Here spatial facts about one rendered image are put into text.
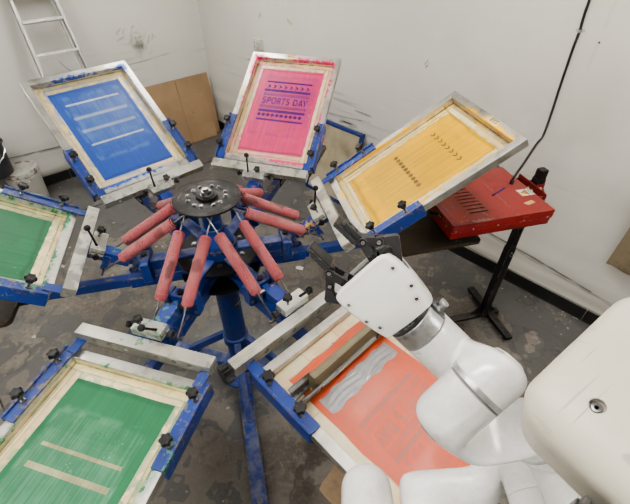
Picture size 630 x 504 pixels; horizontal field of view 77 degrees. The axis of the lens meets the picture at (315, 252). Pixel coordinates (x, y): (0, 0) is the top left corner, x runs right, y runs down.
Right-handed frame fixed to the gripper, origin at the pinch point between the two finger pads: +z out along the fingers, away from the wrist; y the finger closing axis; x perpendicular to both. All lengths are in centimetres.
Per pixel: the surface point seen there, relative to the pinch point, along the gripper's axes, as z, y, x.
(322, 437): -48, 66, 44
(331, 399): -47, 64, 59
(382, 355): -55, 49, 79
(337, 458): -54, 64, 39
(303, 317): -24, 61, 82
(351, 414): -54, 61, 56
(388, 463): -68, 56, 43
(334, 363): -40, 56, 64
